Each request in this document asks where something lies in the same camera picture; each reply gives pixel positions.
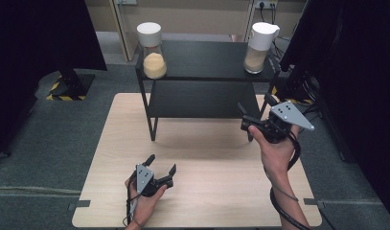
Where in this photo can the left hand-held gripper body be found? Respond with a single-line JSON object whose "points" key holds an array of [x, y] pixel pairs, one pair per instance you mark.
{"points": [[144, 179]]}

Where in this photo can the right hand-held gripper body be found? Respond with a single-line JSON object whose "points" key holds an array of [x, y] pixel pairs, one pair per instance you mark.
{"points": [[288, 115]]}

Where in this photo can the black metal shelf rack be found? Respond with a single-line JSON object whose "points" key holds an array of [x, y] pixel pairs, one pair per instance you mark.
{"points": [[208, 60]]}

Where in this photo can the glass jar with brown powder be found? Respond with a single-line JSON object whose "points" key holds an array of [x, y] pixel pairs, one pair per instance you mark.
{"points": [[261, 38]]}

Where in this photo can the person's left hand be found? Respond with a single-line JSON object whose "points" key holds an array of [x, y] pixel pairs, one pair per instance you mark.
{"points": [[144, 206]]}

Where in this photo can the person's right hand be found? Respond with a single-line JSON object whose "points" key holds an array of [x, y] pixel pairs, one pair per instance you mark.
{"points": [[275, 156]]}

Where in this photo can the black tape strip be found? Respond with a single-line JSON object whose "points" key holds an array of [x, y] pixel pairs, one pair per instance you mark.
{"points": [[312, 202], [79, 203]]}

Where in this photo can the glass jar with yellow powder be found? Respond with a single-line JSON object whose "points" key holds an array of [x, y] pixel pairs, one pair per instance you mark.
{"points": [[152, 64]]}

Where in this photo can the black stand base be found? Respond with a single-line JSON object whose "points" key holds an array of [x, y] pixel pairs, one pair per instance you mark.
{"points": [[73, 84]]}

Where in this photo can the white wall socket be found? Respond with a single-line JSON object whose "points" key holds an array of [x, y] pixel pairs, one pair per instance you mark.
{"points": [[266, 4]]}

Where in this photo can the white door frame post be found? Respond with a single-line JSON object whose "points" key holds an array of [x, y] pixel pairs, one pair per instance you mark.
{"points": [[125, 35]]}

